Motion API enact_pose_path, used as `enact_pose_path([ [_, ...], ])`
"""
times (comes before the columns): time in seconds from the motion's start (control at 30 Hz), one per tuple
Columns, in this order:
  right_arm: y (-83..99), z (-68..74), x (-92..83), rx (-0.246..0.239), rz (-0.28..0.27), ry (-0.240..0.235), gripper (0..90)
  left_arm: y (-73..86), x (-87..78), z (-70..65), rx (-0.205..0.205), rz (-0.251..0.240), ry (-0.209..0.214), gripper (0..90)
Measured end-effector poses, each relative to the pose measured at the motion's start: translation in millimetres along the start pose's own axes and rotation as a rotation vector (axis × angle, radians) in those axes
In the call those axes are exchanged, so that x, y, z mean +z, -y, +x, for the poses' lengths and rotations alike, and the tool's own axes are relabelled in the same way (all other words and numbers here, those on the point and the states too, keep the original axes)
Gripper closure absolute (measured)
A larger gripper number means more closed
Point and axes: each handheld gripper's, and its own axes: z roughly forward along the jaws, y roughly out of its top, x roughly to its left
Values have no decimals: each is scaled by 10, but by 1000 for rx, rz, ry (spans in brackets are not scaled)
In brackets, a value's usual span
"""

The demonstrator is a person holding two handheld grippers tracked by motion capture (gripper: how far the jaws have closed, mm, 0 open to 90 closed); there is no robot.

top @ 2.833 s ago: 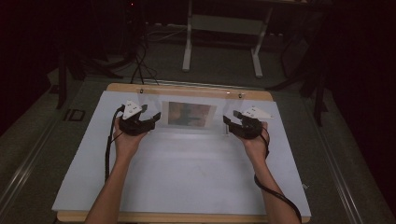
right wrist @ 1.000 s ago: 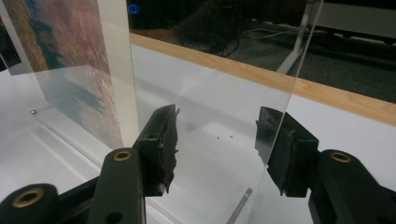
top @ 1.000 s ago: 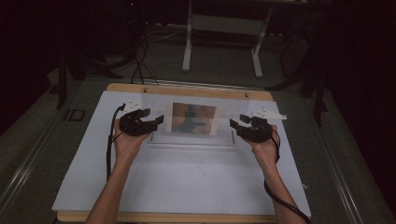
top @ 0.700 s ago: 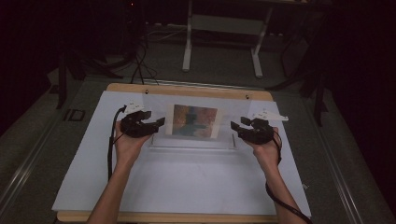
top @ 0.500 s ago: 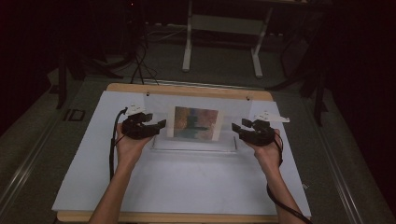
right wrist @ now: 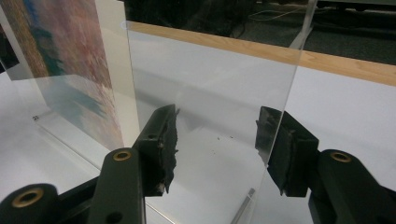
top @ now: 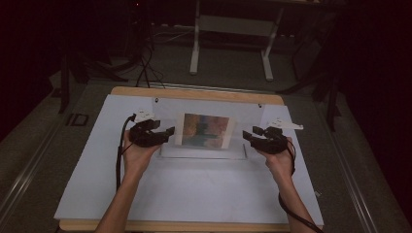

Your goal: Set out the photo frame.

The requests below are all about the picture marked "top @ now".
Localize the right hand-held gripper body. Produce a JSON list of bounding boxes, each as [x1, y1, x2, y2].
[[257, 117, 305, 155]]

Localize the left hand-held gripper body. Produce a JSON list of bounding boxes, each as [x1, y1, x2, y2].
[[128, 109, 156, 149]]

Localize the printed picture card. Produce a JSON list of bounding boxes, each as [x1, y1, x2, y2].
[[174, 112, 237, 150]]

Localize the clear acrylic photo frame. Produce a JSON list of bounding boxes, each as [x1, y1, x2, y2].
[[151, 95, 265, 161]]

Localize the person's left hand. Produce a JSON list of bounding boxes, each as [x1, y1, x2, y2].
[[121, 128, 162, 179]]

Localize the person's right hand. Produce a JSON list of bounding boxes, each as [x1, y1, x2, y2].
[[262, 136, 295, 183]]

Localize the wooden table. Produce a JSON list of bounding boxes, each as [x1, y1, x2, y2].
[[58, 85, 294, 233]]

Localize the metal floor strip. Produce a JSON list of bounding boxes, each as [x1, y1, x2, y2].
[[148, 82, 277, 95]]

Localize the pale blue table mat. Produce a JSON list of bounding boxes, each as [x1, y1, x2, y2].
[[53, 93, 326, 227]]

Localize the black metal stand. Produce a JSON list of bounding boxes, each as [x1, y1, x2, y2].
[[276, 13, 345, 133], [57, 45, 130, 115]]

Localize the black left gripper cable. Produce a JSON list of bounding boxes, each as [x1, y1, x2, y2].
[[115, 114, 137, 192]]

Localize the black floor cables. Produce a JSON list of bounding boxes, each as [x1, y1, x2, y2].
[[135, 38, 167, 89]]

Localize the black rectangular floor bracket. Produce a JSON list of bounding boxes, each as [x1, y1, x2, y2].
[[65, 113, 89, 127]]

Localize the white metal desk frame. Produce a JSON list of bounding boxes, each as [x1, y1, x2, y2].
[[189, 0, 286, 83]]

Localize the metal floor rail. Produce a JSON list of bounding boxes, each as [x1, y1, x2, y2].
[[0, 120, 64, 224], [314, 98, 381, 233]]

